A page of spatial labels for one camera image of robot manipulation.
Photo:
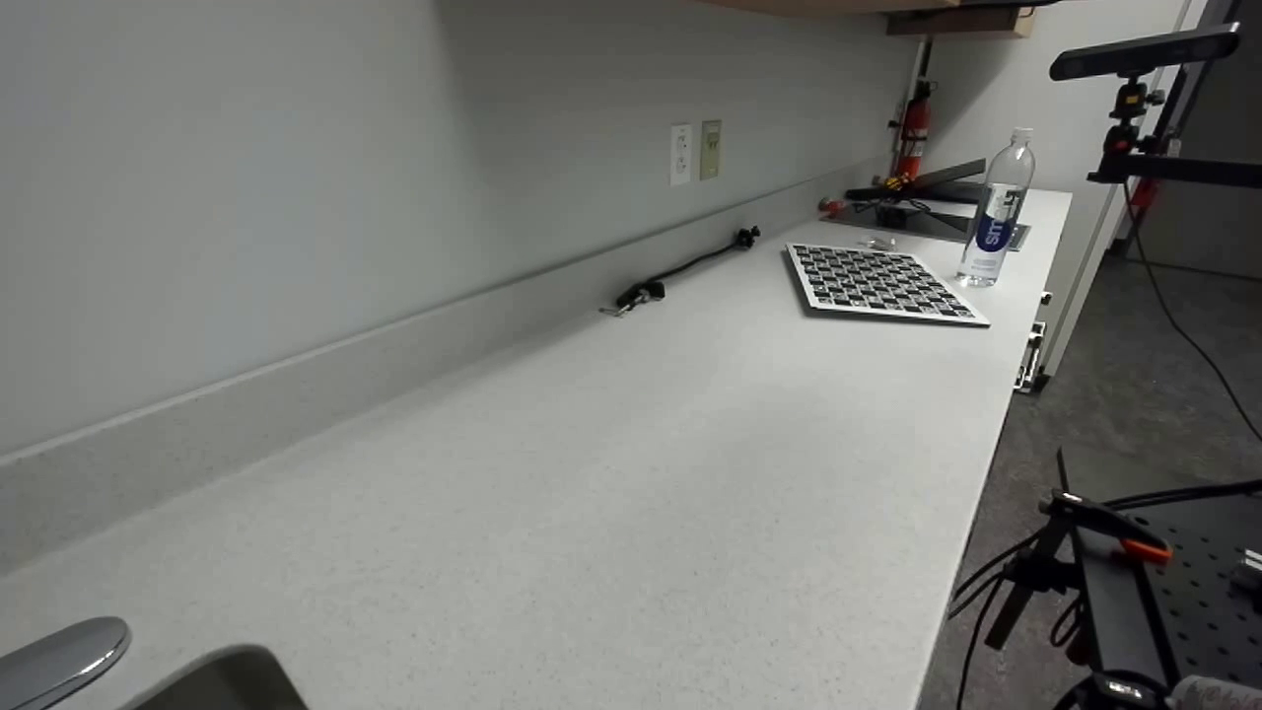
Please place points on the checkered calibration board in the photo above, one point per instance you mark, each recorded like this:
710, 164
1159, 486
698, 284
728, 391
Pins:
878, 284

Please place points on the wooden wall cabinet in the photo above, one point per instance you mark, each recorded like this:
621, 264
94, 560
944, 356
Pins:
907, 15

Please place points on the white wall outlet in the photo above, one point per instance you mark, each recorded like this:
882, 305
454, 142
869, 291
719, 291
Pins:
681, 153

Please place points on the clear plastic water bottle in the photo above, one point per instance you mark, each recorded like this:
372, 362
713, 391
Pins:
993, 223

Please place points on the black camera on tripod arm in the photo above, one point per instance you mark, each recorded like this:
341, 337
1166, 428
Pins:
1126, 146

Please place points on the black metal bars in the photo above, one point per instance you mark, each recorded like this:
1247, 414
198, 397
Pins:
932, 201

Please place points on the red clamp tool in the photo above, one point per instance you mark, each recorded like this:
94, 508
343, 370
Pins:
917, 118

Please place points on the chrome sink faucet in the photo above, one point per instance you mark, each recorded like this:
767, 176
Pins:
59, 665

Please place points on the black tripod with orange clamp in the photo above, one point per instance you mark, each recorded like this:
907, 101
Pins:
1159, 598

